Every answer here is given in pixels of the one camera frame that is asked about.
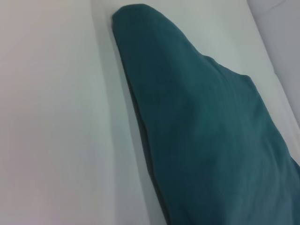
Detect blue shirt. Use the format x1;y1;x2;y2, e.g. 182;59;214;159
111;3;300;225

